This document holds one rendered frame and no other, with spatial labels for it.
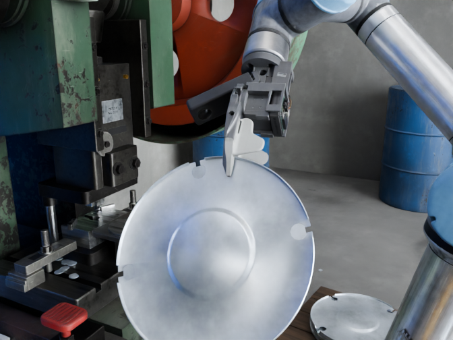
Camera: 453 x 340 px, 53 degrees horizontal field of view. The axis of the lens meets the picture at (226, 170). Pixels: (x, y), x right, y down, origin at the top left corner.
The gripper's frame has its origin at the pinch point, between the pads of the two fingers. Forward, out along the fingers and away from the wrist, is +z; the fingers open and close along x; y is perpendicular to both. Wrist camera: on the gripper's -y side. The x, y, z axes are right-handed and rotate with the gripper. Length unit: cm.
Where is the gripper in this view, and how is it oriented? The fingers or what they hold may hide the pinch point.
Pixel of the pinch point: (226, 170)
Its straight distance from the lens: 67.8
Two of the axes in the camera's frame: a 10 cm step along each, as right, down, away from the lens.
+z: -2.1, 8.7, -4.5
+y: 9.6, 0.8, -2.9
